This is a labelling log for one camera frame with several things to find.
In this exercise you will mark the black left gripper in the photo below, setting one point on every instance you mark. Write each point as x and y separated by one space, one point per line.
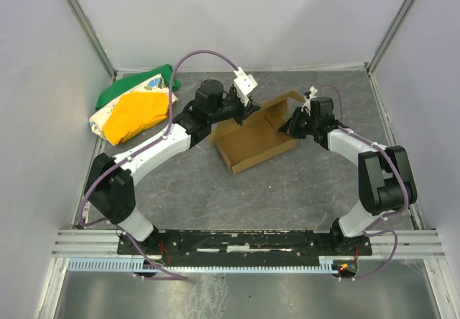
241 105

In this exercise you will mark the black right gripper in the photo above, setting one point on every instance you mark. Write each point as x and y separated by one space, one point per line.
300 121

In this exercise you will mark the brown cardboard box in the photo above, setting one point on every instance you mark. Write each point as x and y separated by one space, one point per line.
258 138

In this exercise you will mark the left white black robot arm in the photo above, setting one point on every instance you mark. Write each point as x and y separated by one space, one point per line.
110 187

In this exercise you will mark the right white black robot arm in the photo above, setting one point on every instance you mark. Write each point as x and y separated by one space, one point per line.
386 186

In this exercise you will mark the green cloth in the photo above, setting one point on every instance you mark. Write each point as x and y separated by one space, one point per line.
121 86

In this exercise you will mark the white patterned cloth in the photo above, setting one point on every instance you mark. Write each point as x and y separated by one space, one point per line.
98 119

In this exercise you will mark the yellow cloth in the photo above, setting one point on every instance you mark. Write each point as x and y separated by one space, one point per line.
134 113

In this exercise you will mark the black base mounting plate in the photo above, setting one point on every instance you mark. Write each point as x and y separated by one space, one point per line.
253 248

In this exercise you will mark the metal front shelf sheet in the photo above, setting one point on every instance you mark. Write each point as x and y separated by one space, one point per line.
401 291

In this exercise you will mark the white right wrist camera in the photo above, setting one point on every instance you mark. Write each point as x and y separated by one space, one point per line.
309 95

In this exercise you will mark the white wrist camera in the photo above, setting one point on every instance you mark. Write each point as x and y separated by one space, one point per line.
244 85
309 95

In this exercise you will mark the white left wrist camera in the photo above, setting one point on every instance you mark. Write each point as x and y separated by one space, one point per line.
244 85

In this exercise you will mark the right aluminium corner post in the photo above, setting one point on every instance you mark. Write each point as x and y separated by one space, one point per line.
390 34

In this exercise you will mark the aluminium corner post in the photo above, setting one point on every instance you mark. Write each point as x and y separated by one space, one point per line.
91 35
390 34

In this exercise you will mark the left aluminium corner post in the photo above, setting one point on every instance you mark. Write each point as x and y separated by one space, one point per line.
91 35

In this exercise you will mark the aluminium front rail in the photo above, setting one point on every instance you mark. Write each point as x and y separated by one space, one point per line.
412 244

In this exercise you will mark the light blue cable duct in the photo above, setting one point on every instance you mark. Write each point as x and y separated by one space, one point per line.
140 265

